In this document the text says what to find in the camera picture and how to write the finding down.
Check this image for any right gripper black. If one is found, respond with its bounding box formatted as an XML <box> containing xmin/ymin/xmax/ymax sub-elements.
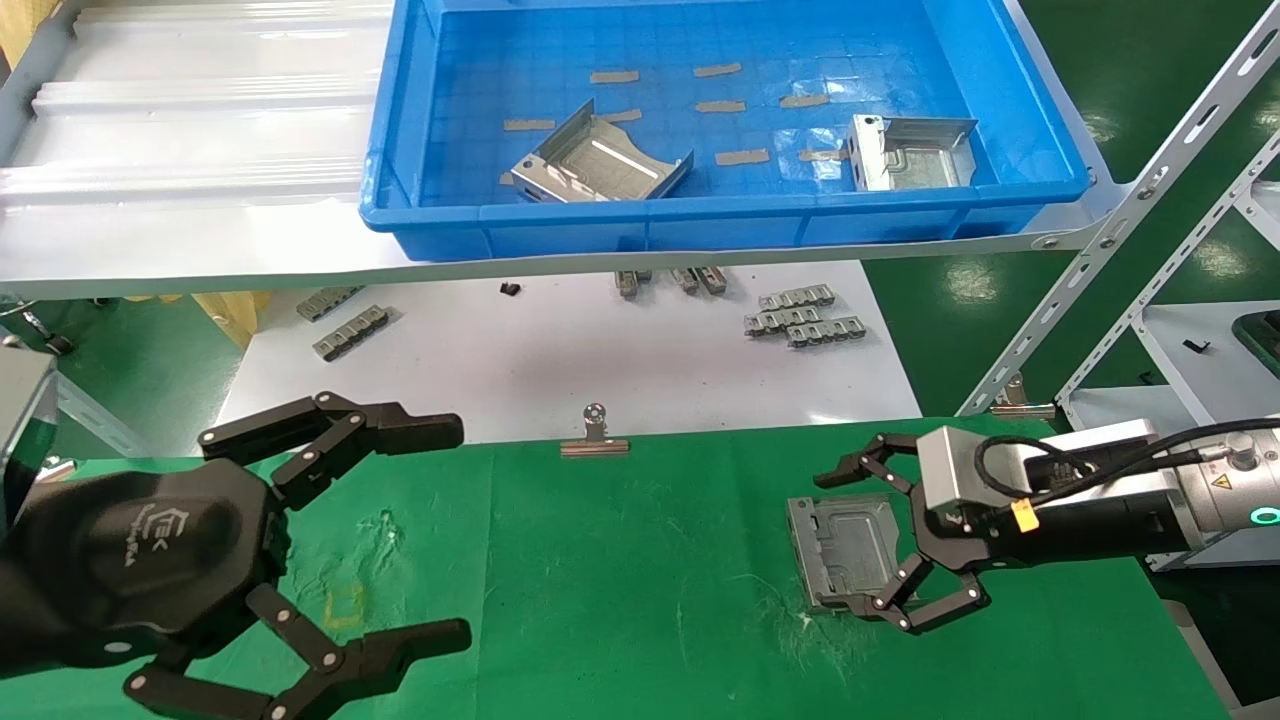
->
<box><xmin>813</xmin><ymin>432</ymin><xmax>1191</xmax><ymax>635</ymax></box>

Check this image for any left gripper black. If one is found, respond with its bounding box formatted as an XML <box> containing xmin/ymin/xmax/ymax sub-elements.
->
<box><xmin>0</xmin><ymin>390</ymin><xmax>473</xmax><ymax>720</ymax></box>

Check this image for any stamped metal bracket part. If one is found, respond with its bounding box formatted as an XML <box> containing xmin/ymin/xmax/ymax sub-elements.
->
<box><xmin>786</xmin><ymin>492</ymin><xmax>926</xmax><ymax>613</ymax></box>
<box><xmin>845</xmin><ymin>114</ymin><xmax>978</xmax><ymax>193</ymax></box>
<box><xmin>510</xmin><ymin>100</ymin><xmax>694</xmax><ymax>204</ymax></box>

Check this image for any yellow cardboard box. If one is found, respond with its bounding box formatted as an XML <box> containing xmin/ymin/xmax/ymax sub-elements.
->
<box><xmin>190</xmin><ymin>291</ymin><xmax>273</xmax><ymax>351</ymax></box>
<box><xmin>0</xmin><ymin>0</ymin><xmax>63</xmax><ymax>69</ymax></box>

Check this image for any blue plastic bin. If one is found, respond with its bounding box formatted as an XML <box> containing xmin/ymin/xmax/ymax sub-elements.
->
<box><xmin>358</xmin><ymin>0</ymin><xmax>1091</xmax><ymax>263</ymax></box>

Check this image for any white rack shelf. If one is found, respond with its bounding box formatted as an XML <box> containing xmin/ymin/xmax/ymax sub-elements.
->
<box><xmin>1058</xmin><ymin>298</ymin><xmax>1280</xmax><ymax>436</ymax></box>
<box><xmin>1235</xmin><ymin>180</ymin><xmax>1280</xmax><ymax>253</ymax></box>

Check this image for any grey metal ramp shelf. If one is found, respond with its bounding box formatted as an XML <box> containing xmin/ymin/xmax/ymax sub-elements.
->
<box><xmin>0</xmin><ymin>0</ymin><xmax>1136</xmax><ymax>301</ymax></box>

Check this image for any metal caster fitting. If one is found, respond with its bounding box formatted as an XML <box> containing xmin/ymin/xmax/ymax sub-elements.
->
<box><xmin>18</xmin><ymin>308</ymin><xmax>76</xmax><ymax>358</ymax></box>

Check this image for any dark green edged tray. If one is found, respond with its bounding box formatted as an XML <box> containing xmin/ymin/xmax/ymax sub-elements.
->
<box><xmin>1232</xmin><ymin>310</ymin><xmax>1280</xmax><ymax>381</ymax></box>

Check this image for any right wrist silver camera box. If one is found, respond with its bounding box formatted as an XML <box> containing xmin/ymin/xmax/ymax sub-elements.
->
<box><xmin>916</xmin><ymin>418</ymin><xmax>1183</xmax><ymax>541</ymax></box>

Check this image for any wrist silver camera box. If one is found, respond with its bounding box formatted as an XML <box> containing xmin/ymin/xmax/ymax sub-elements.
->
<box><xmin>916</xmin><ymin>418</ymin><xmax>1183</xmax><ymax>541</ymax></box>
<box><xmin>0</xmin><ymin>345</ymin><xmax>58</xmax><ymax>531</ymax></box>

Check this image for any grey metal frame bar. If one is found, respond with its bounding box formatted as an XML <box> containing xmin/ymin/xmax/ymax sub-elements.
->
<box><xmin>58</xmin><ymin>375</ymin><xmax>151</xmax><ymax>458</ymax></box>

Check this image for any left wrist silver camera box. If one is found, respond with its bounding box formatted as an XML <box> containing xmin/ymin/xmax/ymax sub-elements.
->
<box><xmin>0</xmin><ymin>345</ymin><xmax>58</xmax><ymax>531</ymax></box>

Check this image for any black camera cable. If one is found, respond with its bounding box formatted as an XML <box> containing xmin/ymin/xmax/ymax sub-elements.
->
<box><xmin>975</xmin><ymin>418</ymin><xmax>1280</xmax><ymax>499</ymax></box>

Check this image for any slotted grey rack post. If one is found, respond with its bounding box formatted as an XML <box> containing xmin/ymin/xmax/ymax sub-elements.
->
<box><xmin>1056</xmin><ymin>128</ymin><xmax>1280</xmax><ymax>404</ymax></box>
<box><xmin>958</xmin><ymin>0</ymin><xmax>1280</xmax><ymax>418</ymax></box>

